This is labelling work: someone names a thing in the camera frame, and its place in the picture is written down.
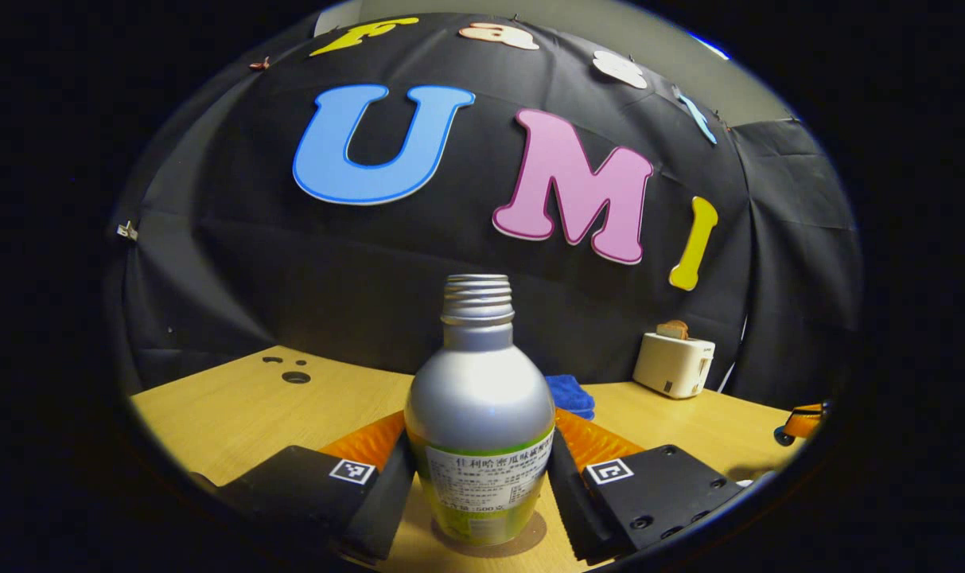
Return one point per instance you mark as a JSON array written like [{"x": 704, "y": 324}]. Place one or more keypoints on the bread slice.
[{"x": 673, "y": 329}]

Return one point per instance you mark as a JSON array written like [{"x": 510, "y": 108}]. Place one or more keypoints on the small copper clip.
[{"x": 260, "y": 64}]

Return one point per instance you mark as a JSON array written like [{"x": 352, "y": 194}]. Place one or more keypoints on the silver green-label water bottle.
[{"x": 478, "y": 398}]

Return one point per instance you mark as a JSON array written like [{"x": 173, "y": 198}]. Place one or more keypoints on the white toaster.
[{"x": 669, "y": 366}]

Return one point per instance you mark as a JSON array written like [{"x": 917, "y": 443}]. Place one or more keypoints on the small metal clip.
[{"x": 127, "y": 231}]

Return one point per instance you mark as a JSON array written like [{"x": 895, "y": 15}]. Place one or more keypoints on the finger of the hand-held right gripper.
[{"x": 804, "y": 420}]

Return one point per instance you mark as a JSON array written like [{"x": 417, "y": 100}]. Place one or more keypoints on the black backdrop cloth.
[{"x": 331, "y": 278}]

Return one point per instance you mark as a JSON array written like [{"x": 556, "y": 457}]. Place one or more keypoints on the round brown coaster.
[{"x": 531, "y": 538}]

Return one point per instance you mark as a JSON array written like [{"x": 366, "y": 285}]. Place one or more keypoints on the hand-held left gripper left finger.
[{"x": 383, "y": 501}]

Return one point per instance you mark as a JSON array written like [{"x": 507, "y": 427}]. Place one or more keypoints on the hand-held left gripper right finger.
[{"x": 570, "y": 501}]

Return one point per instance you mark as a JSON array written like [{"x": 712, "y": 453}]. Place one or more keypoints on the folded blue towel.
[{"x": 573, "y": 394}]

